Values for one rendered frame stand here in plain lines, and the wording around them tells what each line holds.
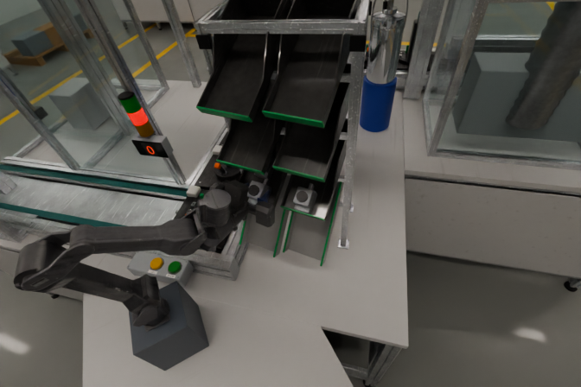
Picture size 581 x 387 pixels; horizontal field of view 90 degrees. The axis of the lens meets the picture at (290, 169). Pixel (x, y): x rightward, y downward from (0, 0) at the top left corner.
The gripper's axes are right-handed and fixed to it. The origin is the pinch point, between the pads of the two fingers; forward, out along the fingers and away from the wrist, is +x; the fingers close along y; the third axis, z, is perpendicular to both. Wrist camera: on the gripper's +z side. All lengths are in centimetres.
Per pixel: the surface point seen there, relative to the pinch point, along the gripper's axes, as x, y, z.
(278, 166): 2.4, -6.7, 10.0
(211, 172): 29, 41, -24
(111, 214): -2, 71, -38
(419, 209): 83, -46, -48
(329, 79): 6.8, -15.7, 32.2
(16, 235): -25, 103, -47
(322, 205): 9.1, -17.0, -3.2
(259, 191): 2.0, -1.2, 0.2
